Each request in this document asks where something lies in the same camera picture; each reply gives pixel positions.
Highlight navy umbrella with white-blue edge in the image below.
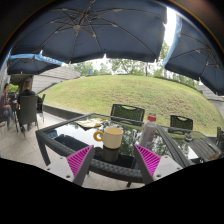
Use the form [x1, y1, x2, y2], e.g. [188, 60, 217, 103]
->
[163, 14, 224, 96]

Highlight dark mesh-back chair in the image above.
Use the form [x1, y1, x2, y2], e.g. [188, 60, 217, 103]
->
[169, 114, 194, 131]
[110, 103, 146, 123]

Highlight dark wicker chair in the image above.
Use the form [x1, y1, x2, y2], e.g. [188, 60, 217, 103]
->
[36, 93, 47, 123]
[15, 95, 40, 135]

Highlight yellow snack bag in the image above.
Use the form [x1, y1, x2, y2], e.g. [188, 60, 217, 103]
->
[75, 118, 103, 130]

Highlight dark olive cylindrical can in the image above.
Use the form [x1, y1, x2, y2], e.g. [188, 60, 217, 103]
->
[100, 145, 121, 164]

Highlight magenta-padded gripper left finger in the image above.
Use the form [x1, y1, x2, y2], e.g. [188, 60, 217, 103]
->
[44, 144, 96, 187]

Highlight navy umbrella with light-blue trim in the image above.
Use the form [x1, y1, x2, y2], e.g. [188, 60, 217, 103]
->
[6, 53, 64, 76]

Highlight cream mug with yellow handle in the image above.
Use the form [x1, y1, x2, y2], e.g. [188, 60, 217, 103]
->
[93, 126, 124, 150]

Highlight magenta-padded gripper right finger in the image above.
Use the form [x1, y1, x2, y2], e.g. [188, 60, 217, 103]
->
[133, 143, 184, 185]

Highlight large navy patio umbrella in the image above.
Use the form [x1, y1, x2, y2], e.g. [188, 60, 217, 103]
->
[9, 0, 168, 64]

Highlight red-capped clear drink bottle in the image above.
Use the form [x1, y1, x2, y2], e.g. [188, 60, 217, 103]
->
[138, 114, 158, 149]

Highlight person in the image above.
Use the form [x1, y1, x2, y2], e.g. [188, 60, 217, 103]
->
[0, 83, 15, 130]
[16, 79, 43, 101]

